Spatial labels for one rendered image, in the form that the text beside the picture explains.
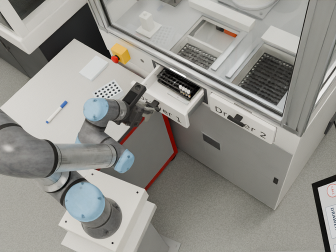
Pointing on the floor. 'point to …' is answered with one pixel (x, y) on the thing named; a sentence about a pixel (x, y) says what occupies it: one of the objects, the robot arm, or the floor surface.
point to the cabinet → (244, 150)
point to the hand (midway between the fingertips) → (150, 106)
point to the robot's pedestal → (131, 246)
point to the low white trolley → (130, 141)
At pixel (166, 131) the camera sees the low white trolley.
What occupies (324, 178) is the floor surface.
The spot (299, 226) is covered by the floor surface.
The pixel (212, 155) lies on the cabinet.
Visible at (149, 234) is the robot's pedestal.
